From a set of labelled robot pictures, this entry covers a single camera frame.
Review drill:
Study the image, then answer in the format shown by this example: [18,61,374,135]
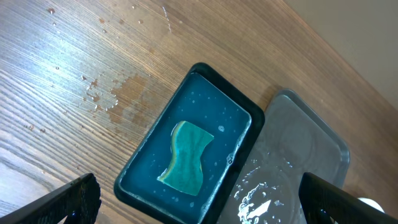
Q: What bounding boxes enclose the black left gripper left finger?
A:
[1,173,101,224]

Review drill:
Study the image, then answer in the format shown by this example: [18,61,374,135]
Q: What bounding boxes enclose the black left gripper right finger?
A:
[298,172,391,224]

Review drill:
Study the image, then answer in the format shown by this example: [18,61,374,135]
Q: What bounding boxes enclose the white plate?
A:
[359,197,384,213]

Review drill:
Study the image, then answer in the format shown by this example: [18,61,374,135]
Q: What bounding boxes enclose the green yellow scrub sponge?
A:
[157,121,214,196]

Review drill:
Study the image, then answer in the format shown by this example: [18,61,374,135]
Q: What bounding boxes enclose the large brown serving tray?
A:
[218,89,350,223]

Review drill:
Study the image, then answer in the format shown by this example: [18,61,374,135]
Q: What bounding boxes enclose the small black water tray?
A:
[114,63,265,223]

